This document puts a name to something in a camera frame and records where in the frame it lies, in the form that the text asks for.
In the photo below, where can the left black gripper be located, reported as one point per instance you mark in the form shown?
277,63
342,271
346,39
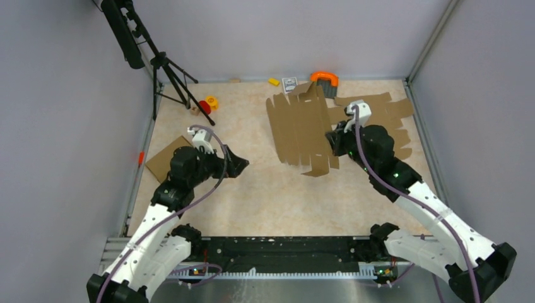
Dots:
235,164

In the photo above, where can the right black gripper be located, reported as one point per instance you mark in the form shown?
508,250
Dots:
337,136

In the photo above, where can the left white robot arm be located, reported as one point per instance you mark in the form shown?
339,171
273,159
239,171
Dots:
160,243

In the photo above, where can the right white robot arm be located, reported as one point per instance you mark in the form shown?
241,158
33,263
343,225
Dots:
473,266

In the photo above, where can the folded brown cardboard box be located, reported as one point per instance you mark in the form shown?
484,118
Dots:
159,165

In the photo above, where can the stack of flat cardboard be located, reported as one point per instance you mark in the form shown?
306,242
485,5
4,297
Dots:
384,112

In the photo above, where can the yellow round disc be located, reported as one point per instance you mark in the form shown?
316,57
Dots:
212,102

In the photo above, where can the red round disc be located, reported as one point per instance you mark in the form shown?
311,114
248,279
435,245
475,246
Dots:
205,106

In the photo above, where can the dark grey building plate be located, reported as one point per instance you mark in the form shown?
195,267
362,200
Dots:
328,89

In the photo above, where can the orange U-shaped toy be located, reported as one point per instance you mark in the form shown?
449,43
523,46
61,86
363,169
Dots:
324,75

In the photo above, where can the yellow toy block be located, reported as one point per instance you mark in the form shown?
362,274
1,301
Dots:
273,81

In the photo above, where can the playing card deck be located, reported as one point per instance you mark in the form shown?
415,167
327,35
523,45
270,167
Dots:
289,84

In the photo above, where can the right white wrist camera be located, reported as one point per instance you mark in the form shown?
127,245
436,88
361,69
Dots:
358,112

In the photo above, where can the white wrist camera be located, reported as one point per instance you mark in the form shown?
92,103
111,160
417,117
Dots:
358,112
201,140

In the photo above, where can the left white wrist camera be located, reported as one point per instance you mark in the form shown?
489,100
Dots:
201,140

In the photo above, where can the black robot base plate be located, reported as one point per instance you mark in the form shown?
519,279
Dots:
296,256

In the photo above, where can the black camera tripod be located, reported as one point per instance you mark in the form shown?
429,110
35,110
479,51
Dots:
139,49

